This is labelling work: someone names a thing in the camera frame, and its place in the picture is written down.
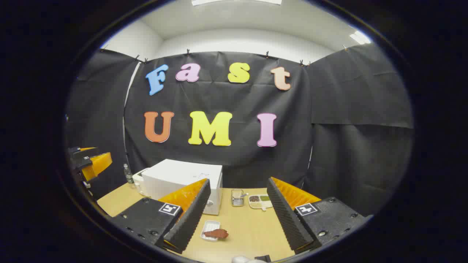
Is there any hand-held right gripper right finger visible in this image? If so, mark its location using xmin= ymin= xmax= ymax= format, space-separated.
xmin=267 ymin=177 xmax=368 ymax=255

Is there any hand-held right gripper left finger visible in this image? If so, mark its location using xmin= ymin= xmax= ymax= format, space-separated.
xmin=110 ymin=178 xmax=212 ymax=254

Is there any red raw meat slice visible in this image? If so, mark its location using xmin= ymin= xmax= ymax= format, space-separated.
xmin=204 ymin=229 xmax=229 ymax=240

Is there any white microwave oven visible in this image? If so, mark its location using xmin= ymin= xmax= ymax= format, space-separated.
xmin=142 ymin=159 xmax=223 ymax=216

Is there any white rectangular dish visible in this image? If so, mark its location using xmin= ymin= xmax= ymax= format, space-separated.
xmin=200 ymin=220 xmax=221 ymax=242

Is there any white divided spice tray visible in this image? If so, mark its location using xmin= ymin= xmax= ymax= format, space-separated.
xmin=249 ymin=194 xmax=273 ymax=211

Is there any clear plastic water bottle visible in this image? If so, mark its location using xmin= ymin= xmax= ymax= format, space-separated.
xmin=123 ymin=163 xmax=135 ymax=184

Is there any white toaster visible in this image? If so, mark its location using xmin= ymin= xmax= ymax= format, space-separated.
xmin=132 ymin=168 xmax=151 ymax=198

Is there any black backdrop cloth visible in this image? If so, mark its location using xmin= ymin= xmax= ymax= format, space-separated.
xmin=66 ymin=44 xmax=414 ymax=216

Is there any small ceiling light panel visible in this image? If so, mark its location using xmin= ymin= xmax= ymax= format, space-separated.
xmin=349 ymin=31 xmax=372 ymax=45

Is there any long ceiling light panel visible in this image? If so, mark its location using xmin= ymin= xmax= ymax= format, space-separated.
xmin=191 ymin=0 xmax=283 ymax=6

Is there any metal wire basket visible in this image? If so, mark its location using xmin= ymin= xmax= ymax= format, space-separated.
xmin=231 ymin=189 xmax=245 ymax=207

